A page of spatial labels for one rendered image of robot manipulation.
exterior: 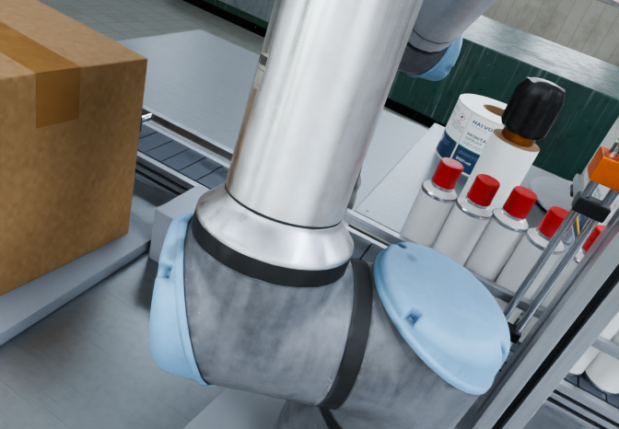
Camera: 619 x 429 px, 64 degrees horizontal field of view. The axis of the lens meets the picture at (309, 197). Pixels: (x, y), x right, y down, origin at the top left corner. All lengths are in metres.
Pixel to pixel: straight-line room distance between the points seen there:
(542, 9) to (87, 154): 9.24
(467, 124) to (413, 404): 0.92
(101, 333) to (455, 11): 0.54
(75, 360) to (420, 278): 0.42
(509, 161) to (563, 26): 8.68
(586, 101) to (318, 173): 3.76
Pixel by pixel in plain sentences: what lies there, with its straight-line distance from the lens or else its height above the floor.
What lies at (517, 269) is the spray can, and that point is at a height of 0.99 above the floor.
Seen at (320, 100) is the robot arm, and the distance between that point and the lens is 0.29.
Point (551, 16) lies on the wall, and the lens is 9.62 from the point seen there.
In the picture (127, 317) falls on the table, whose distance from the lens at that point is 0.69.
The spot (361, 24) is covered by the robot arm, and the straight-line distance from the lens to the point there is 0.29.
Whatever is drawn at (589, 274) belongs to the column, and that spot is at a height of 1.10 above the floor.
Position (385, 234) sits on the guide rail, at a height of 0.96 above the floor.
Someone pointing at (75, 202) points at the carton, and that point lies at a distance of 0.67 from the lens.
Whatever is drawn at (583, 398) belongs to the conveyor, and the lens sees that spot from 0.81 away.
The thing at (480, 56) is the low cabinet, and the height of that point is 0.68.
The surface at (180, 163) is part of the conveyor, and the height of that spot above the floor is 0.88.
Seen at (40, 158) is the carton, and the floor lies 1.02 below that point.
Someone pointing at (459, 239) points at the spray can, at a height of 1.00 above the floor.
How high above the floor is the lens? 1.33
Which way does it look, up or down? 30 degrees down
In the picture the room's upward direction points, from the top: 18 degrees clockwise
